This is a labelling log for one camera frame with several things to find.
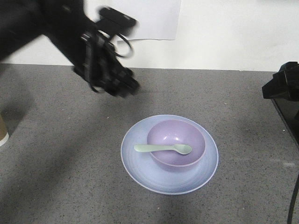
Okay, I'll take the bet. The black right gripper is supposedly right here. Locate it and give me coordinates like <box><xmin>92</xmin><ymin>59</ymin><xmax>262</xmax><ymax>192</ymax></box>
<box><xmin>262</xmin><ymin>62</ymin><xmax>299</xmax><ymax>101</ymax></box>

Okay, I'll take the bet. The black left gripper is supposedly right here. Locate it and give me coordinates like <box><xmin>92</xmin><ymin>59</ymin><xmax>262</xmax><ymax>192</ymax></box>
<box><xmin>73</xmin><ymin>32</ymin><xmax>140</xmax><ymax>98</ymax></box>

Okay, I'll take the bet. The purple plastic bowl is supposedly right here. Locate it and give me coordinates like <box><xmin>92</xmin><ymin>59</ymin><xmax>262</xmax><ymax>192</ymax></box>
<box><xmin>147</xmin><ymin>119</ymin><xmax>206</xmax><ymax>172</ymax></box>

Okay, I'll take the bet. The pale green plastic spoon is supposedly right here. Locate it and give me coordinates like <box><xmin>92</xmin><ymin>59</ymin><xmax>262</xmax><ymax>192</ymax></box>
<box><xmin>134</xmin><ymin>144</ymin><xmax>192</xmax><ymax>155</ymax></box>

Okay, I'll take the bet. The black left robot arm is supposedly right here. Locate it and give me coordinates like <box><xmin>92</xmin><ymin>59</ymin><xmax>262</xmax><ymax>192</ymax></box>
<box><xmin>0</xmin><ymin>0</ymin><xmax>140</xmax><ymax>98</ymax></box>

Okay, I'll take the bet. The brown paper cup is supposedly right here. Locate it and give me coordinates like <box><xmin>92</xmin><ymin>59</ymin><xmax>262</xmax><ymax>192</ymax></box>
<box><xmin>0</xmin><ymin>115</ymin><xmax>9</xmax><ymax>146</ymax></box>

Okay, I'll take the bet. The light blue plastic plate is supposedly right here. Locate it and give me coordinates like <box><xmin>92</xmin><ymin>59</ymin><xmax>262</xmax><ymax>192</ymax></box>
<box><xmin>121</xmin><ymin>115</ymin><xmax>219</xmax><ymax>195</ymax></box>

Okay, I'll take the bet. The black camera cable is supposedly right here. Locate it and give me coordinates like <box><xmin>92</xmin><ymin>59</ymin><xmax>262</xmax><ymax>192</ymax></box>
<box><xmin>112</xmin><ymin>32</ymin><xmax>135</xmax><ymax>59</ymax></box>

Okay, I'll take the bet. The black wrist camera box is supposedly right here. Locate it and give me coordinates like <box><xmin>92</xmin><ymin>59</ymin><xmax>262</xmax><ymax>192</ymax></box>
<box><xmin>95</xmin><ymin>7</ymin><xmax>137</xmax><ymax>36</ymax></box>

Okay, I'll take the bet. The white paper sheet on wall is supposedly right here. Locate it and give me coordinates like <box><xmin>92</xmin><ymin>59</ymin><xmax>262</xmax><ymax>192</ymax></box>
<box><xmin>110</xmin><ymin>0</ymin><xmax>181</xmax><ymax>40</ymax></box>

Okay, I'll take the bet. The black cable right edge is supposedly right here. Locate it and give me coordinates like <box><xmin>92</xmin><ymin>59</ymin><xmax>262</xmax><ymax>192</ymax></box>
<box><xmin>286</xmin><ymin>171</ymin><xmax>299</xmax><ymax>224</ymax></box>

